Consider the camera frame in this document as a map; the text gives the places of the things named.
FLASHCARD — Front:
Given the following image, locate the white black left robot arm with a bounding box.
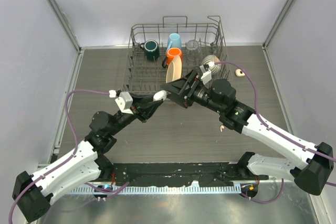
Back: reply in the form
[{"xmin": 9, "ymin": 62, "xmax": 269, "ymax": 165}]
[{"xmin": 12, "ymin": 90, "xmax": 167, "ymax": 222}]

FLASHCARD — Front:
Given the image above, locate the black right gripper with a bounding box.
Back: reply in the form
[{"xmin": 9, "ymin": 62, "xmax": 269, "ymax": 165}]
[{"xmin": 161, "ymin": 69, "xmax": 224, "ymax": 114}]

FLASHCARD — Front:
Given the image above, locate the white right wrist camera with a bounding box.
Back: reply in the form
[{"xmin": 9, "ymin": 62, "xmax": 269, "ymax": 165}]
[{"xmin": 199, "ymin": 61, "xmax": 215, "ymax": 85}]

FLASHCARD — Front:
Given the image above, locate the clear glass cup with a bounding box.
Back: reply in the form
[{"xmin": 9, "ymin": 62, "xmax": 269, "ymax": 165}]
[{"xmin": 186, "ymin": 40, "xmax": 202, "ymax": 61}]

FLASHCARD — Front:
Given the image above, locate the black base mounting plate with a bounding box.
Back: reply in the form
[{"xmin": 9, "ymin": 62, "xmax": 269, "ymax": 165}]
[{"xmin": 99, "ymin": 162, "xmax": 269, "ymax": 187}]

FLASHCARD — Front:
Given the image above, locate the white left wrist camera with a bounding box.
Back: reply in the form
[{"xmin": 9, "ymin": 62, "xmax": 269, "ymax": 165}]
[{"xmin": 115, "ymin": 91, "xmax": 133, "ymax": 114}]

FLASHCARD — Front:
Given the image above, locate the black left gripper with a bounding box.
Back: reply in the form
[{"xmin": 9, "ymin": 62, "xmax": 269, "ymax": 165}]
[{"xmin": 108, "ymin": 92, "xmax": 163, "ymax": 135}]

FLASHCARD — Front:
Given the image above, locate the orange mug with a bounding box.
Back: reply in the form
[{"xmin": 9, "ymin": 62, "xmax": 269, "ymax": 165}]
[{"xmin": 162, "ymin": 47, "xmax": 183, "ymax": 68}]

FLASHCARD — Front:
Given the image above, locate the white slotted cable duct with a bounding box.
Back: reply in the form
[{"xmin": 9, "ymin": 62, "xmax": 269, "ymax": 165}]
[{"xmin": 68, "ymin": 183, "xmax": 242, "ymax": 195}]

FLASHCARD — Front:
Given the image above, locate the white earbud charging case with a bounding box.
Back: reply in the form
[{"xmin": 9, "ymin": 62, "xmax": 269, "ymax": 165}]
[{"xmin": 153, "ymin": 90, "xmax": 167, "ymax": 101}]

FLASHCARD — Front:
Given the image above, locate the striped ceramic bowl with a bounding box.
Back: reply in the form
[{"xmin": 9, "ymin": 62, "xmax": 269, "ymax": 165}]
[{"xmin": 201, "ymin": 55, "xmax": 221, "ymax": 74}]

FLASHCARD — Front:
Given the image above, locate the light blue mug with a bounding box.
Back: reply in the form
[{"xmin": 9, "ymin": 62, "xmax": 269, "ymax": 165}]
[{"xmin": 167, "ymin": 33, "xmax": 182, "ymax": 50}]

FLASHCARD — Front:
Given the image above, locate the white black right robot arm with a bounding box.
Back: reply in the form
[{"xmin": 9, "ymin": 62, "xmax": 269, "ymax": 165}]
[{"xmin": 162, "ymin": 70, "xmax": 334, "ymax": 196}]

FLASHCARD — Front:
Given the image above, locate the dark green mug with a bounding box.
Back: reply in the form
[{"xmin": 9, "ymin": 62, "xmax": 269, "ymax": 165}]
[{"xmin": 140, "ymin": 39, "xmax": 160, "ymax": 61}]

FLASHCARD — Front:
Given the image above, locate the grey wire dish rack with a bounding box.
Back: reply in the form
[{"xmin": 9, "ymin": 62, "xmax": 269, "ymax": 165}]
[{"xmin": 123, "ymin": 16, "xmax": 228, "ymax": 95}]

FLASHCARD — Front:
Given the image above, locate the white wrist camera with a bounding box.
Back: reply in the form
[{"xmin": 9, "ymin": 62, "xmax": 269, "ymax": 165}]
[
  {"xmin": 199, "ymin": 61, "xmax": 215, "ymax": 85},
  {"xmin": 115, "ymin": 91, "xmax": 133, "ymax": 114}
]

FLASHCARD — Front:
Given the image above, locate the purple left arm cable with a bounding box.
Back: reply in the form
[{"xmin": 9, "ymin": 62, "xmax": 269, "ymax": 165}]
[{"xmin": 9, "ymin": 89, "xmax": 118, "ymax": 222}]

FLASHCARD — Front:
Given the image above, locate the beige small earbud case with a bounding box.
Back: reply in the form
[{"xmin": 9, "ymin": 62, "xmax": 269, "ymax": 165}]
[{"xmin": 235, "ymin": 69, "xmax": 245, "ymax": 77}]

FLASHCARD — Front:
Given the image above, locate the beige plate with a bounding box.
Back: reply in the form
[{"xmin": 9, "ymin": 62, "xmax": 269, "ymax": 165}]
[{"xmin": 165, "ymin": 57, "xmax": 182, "ymax": 83}]

